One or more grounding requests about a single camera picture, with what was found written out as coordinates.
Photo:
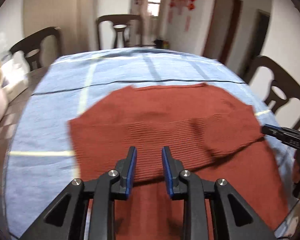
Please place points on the dark wooden chair far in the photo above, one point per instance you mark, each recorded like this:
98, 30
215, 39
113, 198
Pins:
119, 24

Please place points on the white tissue box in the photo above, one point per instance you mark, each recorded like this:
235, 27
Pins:
15, 79

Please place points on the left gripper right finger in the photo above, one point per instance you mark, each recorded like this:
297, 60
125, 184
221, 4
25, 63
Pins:
232, 217

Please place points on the dark wooden chair left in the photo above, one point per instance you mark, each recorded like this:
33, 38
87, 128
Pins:
31, 46

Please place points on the dark wooden chair right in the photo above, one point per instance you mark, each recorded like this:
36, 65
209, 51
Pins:
282, 87

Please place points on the rust red knit sweater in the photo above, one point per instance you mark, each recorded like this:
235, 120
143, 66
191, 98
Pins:
210, 131

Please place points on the blue checked tablecloth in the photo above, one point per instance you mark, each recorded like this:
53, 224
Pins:
41, 160

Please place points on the dark wooden chair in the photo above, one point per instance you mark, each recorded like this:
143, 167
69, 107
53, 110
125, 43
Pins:
282, 87
119, 24
31, 46

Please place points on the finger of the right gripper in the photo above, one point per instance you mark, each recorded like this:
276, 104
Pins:
273, 127
285, 135

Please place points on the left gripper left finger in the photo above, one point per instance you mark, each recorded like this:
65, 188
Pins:
84, 203

